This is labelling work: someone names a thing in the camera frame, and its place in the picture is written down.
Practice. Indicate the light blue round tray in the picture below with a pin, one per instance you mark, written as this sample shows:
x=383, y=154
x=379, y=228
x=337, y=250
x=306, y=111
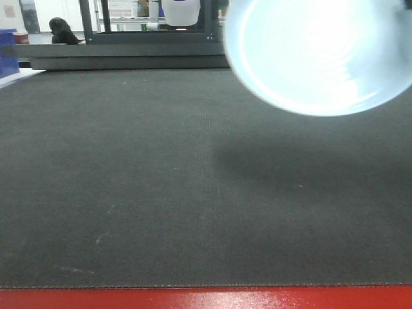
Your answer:
x=320, y=58

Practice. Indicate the dark metal shelf rack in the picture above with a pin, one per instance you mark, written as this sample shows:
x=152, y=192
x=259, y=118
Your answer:
x=151, y=28

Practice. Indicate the dark grey table mat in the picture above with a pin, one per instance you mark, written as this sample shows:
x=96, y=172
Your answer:
x=156, y=178

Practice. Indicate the white humanoid robot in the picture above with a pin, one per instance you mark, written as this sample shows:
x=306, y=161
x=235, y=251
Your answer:
x=181, y=13

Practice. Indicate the black object on table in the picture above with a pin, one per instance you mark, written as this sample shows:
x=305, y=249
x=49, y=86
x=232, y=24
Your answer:
x=62, y=33

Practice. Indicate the blue plastic crate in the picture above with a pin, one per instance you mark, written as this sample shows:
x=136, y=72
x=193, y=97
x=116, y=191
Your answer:
x=9, y=62

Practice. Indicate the red box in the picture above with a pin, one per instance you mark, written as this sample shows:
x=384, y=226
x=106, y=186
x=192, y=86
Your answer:
x=21, y=38

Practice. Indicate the dark grey table rail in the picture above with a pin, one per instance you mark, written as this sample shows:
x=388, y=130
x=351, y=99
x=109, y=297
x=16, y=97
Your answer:
x=61, y=57

